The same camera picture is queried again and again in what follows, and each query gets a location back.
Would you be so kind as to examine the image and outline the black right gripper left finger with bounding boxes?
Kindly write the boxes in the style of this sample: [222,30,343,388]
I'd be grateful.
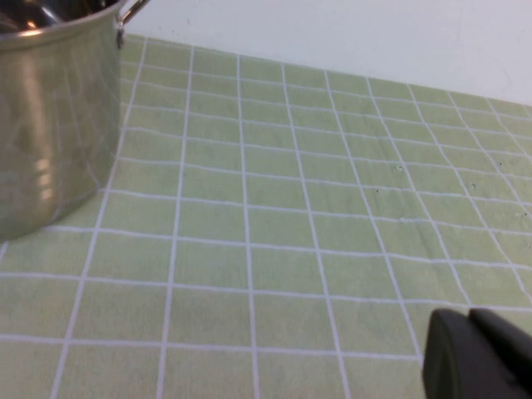
[422,308,527,399]

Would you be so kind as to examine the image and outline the stainless steel pot black handles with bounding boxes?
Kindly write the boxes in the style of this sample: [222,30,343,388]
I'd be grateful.
[0,0,150,242]

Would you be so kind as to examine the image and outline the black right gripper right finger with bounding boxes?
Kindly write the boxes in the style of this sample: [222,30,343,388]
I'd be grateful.
[469,307,532,399]

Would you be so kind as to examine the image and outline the green grid tablecloth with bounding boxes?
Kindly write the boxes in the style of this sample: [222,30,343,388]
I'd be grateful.
[0,32,532,399]

